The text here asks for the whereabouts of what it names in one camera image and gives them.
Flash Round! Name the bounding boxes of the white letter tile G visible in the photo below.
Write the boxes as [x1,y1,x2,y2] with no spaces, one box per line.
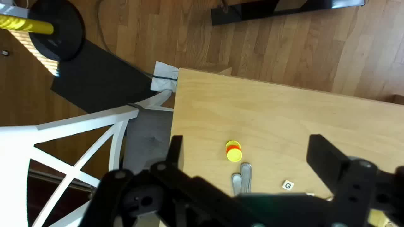
[281,180,294,190]

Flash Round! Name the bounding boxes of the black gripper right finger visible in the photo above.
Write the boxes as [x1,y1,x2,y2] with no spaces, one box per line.
[307,134,404,227]

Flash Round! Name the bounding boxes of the yellow stanchion pole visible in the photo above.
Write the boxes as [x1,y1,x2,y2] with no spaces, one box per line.
[0,15,54,35]

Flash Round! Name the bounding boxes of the black monitor stand base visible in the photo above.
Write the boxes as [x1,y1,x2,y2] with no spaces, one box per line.
[211,0,367,25]

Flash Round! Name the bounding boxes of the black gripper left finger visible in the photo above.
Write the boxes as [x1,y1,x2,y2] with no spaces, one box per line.
[79,136,236,227]

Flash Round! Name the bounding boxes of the white wooden chair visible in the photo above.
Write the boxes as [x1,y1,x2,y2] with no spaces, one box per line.
[0,88,174,227]

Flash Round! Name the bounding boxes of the yellow bottle cap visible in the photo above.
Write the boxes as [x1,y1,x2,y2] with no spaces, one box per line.
[226,140,242,163]

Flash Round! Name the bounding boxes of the black stanchion base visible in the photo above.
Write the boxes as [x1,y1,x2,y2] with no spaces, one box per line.
[28,0,86,62]

